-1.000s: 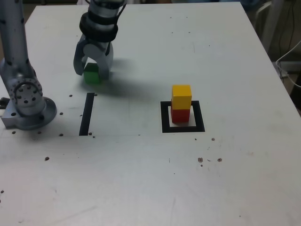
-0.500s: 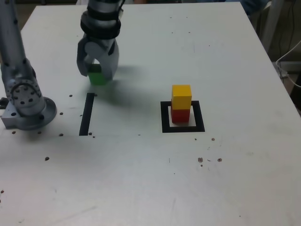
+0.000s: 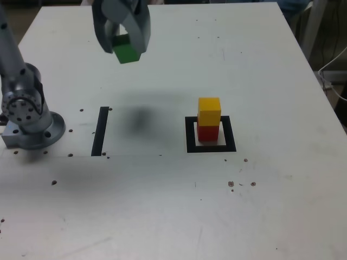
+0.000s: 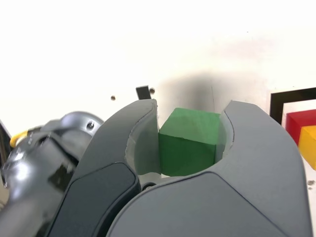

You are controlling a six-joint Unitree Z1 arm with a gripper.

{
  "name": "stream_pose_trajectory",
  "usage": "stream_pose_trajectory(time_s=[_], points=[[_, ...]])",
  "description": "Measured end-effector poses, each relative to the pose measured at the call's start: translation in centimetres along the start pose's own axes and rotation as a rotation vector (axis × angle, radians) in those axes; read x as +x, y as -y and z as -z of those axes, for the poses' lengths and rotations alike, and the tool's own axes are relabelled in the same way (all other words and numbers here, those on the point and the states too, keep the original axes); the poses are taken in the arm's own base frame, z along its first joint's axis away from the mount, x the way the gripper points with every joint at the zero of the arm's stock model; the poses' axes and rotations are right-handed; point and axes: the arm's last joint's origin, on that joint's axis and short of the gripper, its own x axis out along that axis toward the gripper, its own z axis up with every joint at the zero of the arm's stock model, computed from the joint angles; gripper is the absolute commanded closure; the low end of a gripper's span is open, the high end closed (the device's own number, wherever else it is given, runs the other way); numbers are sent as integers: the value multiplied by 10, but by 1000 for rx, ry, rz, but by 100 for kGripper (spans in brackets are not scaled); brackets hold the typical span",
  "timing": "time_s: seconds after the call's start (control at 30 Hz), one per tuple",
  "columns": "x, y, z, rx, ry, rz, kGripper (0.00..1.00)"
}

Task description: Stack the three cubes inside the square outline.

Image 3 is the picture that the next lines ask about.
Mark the green cube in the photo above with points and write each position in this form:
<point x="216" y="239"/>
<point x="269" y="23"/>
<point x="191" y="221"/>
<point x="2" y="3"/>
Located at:
<point x="126" y="54"/>

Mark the black tape square outline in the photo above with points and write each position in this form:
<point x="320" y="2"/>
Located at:
<point x="189" y="135"/>

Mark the black tape strip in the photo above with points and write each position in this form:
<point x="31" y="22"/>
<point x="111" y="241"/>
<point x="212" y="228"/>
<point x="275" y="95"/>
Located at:
<point x="99" y="132"/>

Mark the yellow cube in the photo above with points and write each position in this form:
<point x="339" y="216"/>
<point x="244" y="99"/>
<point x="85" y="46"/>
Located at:
<point x="208" y="111"/>

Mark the white frame leg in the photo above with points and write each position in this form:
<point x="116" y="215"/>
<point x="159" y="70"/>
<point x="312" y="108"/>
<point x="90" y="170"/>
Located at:
<point x="309" y="27"/>

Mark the red cube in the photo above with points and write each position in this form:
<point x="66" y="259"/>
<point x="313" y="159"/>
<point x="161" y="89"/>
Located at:
<point x="207" y="134"/>

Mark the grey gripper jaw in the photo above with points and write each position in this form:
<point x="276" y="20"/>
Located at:
<point x="138" y="24"/>
<point x="100" y="29"/>

